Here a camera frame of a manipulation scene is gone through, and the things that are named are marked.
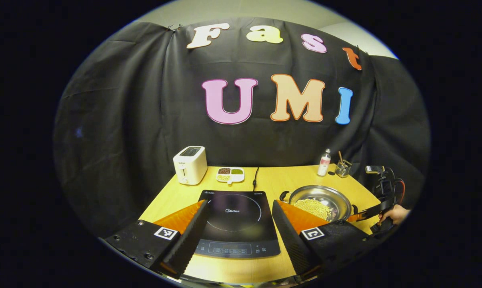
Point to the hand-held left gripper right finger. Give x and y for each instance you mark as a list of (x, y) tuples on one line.
[(290, 240)]

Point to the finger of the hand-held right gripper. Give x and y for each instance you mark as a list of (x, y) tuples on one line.
[(370, 212)]

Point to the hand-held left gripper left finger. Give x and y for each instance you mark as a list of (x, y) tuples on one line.
[(188, 240)]

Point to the stainless steel pot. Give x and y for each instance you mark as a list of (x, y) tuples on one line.
[(328, 194)]

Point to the black induction cooktop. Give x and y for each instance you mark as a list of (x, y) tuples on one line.
[(236, 224)]

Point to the pile of soybeans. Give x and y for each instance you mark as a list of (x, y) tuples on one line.
[(312, 208)]

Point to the clear jar with sticks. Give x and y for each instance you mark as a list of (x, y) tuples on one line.
[(343, 170)]

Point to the small pink label bottle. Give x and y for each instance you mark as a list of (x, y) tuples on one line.
[(324, 164)]

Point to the white toaster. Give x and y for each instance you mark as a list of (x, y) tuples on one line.
[(189, 166)]

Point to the white divided bean dish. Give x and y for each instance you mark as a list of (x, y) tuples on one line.
[(230, 175)]

